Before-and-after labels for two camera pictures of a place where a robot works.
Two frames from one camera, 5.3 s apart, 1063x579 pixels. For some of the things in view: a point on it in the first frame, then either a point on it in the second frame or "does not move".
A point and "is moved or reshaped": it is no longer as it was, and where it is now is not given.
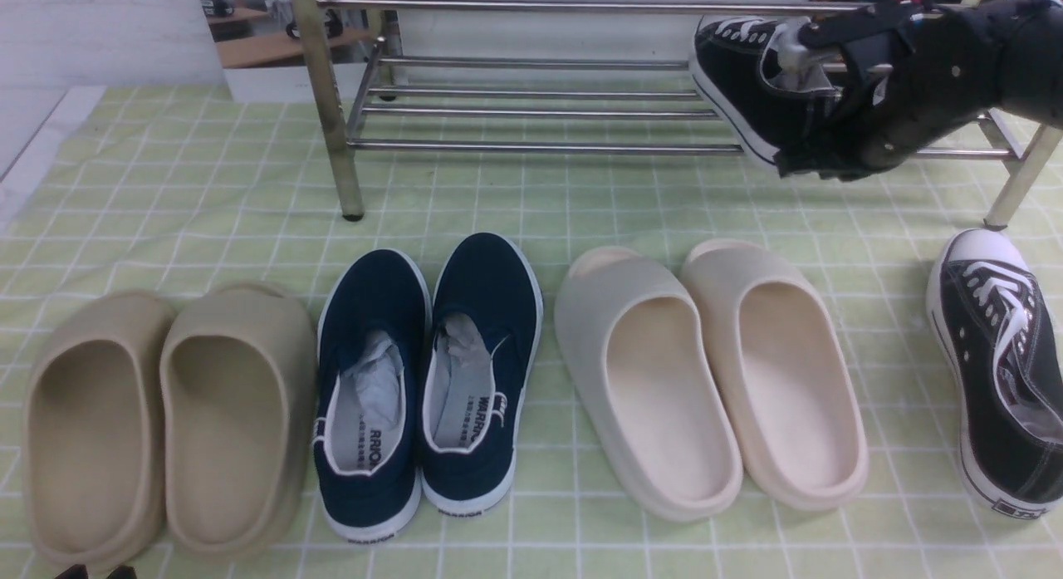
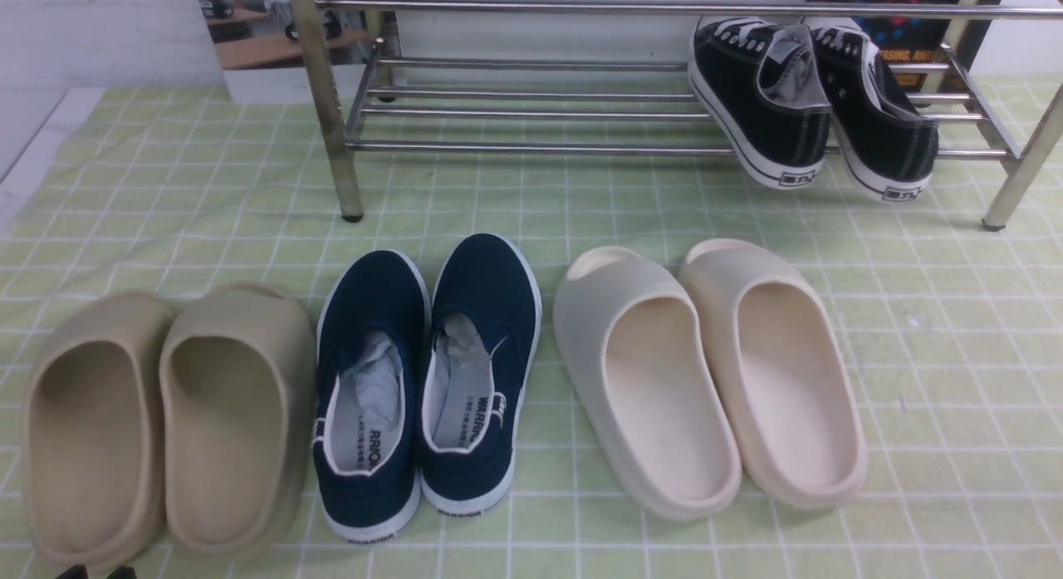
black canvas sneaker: (1000, 339) is moved or reshaped
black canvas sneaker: (760, 86) does not move
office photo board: (258, 36) does not move
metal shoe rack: (557, 76) does not move
